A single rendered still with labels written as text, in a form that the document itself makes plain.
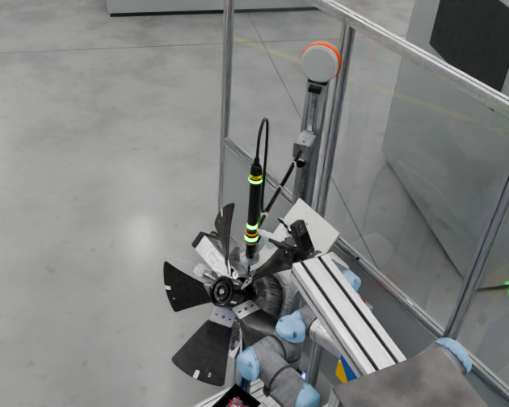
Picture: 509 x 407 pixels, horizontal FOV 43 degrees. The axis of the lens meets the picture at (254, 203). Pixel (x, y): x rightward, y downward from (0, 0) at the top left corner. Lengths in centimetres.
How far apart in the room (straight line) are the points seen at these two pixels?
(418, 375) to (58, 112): 495
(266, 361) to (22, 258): 308
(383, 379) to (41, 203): 390
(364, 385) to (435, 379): 14
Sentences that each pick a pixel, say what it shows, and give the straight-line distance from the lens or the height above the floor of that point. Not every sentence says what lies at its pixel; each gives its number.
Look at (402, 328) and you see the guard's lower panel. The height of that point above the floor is 85.
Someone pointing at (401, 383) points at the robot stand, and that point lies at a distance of 127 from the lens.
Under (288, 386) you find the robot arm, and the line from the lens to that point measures 156.
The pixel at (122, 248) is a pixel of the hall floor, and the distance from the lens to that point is 444.
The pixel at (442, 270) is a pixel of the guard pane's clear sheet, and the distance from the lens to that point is 263.
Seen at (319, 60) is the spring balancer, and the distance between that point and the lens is 255.
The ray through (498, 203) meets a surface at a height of 171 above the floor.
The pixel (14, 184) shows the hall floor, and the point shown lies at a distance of 512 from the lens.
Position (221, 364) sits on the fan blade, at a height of 98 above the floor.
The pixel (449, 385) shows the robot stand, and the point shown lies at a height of 203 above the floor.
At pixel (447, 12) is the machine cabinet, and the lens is 445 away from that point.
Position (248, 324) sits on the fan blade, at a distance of 241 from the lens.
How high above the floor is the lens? 303
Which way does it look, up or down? 39 degrees down
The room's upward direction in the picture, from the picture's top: 4 degrees clockwise
